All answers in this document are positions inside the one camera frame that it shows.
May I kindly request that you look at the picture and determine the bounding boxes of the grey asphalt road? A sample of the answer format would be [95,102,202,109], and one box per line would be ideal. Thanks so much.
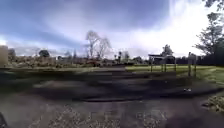
[0,65,224,128]

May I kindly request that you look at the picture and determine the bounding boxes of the bare trees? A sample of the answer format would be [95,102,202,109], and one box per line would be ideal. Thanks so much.
[84,30,113,61]

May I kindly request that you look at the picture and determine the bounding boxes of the row of low bushes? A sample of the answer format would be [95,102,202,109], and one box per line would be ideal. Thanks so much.
[8,54,150,69]

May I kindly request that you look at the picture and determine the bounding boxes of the open shelter on posts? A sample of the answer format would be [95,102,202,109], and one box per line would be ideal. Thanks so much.
[147,53,178,73]

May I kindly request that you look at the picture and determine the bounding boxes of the round dark tree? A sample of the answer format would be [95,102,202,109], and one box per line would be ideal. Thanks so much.
[160,43,175,57]

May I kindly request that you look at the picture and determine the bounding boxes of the signboard on two posts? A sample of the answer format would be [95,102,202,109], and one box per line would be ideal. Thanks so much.
[187,51,198,78]

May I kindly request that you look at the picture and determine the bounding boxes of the green grass field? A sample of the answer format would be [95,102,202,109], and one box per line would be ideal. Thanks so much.
[124,64,224,85]

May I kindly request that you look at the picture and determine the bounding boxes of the dark hedge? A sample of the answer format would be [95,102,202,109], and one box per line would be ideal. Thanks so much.
[175,53,224,67]

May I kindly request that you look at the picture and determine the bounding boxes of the tall dark tree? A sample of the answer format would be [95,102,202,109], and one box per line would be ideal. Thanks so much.
[194,0,224,58]

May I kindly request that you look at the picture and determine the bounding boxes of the pale building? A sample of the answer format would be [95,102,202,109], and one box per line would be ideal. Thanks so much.
[0,45,10,68]

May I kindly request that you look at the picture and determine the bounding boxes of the grass patch with leaves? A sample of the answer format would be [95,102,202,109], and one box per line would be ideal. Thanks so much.
[201,94,224,113]

